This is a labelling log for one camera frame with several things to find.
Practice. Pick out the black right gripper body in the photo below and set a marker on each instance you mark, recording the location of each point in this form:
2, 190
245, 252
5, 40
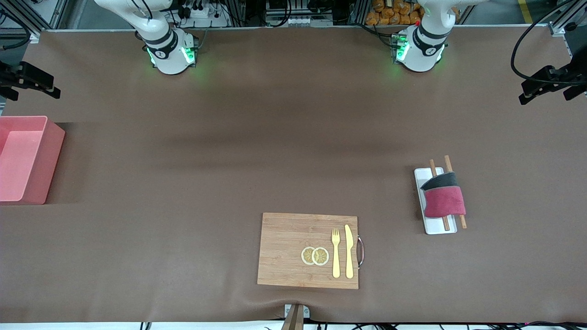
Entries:
10, 76

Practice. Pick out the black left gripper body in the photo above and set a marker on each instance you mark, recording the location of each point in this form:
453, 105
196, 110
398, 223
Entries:
567, 74

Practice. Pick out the red and grey cloth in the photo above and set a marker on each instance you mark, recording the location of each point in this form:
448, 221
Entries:
442, 201

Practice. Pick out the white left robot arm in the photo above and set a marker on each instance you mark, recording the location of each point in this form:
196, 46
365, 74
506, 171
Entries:
422, 50

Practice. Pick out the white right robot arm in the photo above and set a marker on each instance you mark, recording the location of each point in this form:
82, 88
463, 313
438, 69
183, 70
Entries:
167, 55

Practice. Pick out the pink plastic bin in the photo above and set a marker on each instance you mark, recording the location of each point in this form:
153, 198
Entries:
41, 160

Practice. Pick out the brown wooden chopstick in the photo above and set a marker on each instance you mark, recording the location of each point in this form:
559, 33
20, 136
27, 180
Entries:
447, 162
433, 166

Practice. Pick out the pile of orange packets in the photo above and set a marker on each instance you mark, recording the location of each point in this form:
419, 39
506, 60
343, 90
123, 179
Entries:
394, 13

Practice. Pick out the white power strip with plugs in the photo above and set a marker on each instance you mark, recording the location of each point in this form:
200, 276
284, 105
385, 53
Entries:
206, 18

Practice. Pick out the white rectangular tray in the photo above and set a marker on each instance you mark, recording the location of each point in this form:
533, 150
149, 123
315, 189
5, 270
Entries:
431, 224

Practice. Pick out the long white power strip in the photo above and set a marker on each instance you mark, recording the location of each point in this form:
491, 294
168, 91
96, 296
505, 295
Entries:
298, 21

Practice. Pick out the brown table mat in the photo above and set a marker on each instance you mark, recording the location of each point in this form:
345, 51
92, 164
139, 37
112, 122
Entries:
293, 137

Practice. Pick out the yellow knife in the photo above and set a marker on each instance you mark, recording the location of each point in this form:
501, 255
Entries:
349, 252

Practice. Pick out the yellow fork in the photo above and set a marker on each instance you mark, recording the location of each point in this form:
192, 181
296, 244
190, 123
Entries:
336, 256

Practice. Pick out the lemon slice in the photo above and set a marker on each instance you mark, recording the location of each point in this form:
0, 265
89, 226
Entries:
306, 255
321, 256

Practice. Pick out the aluminium frame profile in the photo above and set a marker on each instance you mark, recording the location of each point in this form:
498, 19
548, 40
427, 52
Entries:
562, 20
27, 18

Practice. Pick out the grey metal mounting bracket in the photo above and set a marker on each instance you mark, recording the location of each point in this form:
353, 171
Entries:
288, 310

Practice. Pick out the brown wooden post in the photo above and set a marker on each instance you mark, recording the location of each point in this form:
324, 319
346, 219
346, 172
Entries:
294, 321

